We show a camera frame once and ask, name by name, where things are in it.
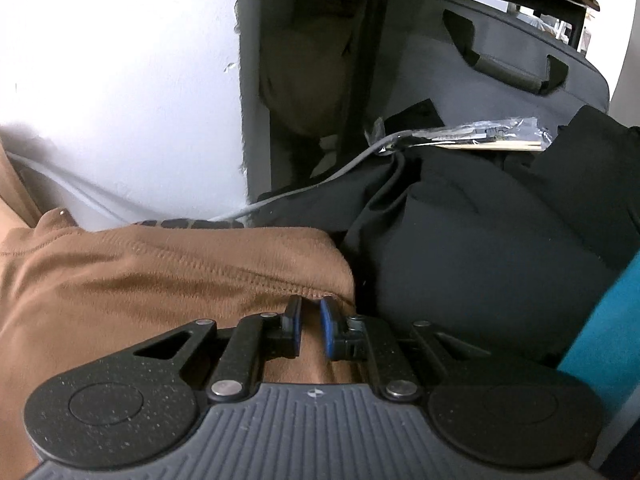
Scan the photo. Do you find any beige cloth bag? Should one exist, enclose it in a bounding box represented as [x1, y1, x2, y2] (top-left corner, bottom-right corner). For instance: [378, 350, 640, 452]
[257, 0, 361, 138]

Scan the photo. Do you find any grey cable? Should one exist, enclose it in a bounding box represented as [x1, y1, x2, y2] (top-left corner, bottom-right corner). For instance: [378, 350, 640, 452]
[215, 130, 416, 221]

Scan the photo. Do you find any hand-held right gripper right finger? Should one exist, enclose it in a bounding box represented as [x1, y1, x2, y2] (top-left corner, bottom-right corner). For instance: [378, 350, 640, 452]
[320, 296, 521, 403]

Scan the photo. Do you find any black crumpled garment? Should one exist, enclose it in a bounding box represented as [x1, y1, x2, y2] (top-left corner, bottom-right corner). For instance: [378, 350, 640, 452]
[250, 105, 640, 366]

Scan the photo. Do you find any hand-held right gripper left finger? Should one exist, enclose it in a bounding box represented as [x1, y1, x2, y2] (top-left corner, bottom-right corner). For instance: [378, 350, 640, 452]
[107, 296, 305, 402]

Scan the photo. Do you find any leopard print cloth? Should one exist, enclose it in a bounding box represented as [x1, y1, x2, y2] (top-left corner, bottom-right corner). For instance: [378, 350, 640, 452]
[132, 217, 246, 231]

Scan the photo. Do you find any brown printed t-shirt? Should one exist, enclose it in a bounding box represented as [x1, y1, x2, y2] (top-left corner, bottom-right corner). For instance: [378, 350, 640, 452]
[0, 150, 357, 480]

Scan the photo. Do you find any blue cartoon print blanket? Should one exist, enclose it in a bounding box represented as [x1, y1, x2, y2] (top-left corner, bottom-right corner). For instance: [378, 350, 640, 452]
[557, 252, 640, 431]

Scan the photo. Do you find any clear packet with chopsticks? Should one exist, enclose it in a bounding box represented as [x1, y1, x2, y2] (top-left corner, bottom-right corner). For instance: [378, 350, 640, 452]
[365, 117, 551, 153]

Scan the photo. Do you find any white cable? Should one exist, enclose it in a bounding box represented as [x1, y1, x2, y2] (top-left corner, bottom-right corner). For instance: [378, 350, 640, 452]
[5, 152, 146, 223]

